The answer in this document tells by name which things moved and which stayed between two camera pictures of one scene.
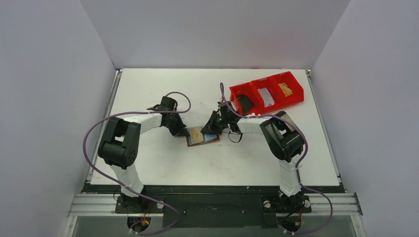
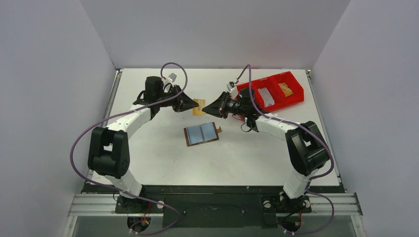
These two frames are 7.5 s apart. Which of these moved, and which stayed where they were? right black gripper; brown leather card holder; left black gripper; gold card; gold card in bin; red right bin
Moved: right black gripper; left black gripper; gold card
Stayed: brown leather card holder; red right bin; gold card in bin
